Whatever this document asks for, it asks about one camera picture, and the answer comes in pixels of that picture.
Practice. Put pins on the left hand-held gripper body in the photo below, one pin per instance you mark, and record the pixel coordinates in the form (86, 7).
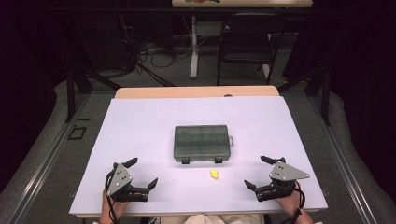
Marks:
(119, 180)

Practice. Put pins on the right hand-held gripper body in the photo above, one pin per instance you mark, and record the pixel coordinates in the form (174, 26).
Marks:
(285, 173)

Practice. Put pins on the small yellow plastic part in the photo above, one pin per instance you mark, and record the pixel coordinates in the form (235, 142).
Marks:
(214, 174)

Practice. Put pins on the smoky clear plastic organizer box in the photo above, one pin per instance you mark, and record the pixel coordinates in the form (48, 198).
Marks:
(202, 143)

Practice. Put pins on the person's left hand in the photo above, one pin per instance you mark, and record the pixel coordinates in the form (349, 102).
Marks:
(115, 208)

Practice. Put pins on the person's right hand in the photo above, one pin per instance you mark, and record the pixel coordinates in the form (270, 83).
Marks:
(291, 203)

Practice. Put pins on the person's beige clothing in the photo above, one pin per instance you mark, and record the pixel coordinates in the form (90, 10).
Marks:
(214, 219)

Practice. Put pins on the dark table grommet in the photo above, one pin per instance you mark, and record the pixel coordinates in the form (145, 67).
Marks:
(228, 95)

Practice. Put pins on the black metal stand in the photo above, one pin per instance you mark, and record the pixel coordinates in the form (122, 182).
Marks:
(70, 93)
(326, 99)

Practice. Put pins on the wooden table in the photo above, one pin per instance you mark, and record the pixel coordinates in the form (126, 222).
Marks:
(186, 92)

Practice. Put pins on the black tripod leg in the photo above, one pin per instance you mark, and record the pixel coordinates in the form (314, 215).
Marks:
(155, 76)

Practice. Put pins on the black curtain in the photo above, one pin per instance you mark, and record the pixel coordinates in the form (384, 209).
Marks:
(367, 93)
(21, 93)

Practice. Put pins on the black chair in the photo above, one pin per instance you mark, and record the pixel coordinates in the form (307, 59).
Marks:
(246, 43)

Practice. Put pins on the pale box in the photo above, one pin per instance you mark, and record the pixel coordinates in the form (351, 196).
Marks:
(208, 28)

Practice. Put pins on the beige desk with white legs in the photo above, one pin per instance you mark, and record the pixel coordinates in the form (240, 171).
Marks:
(249, 3)

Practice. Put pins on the metal floor rail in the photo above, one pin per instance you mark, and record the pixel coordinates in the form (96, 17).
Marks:
(341, 161)
(49, 161)

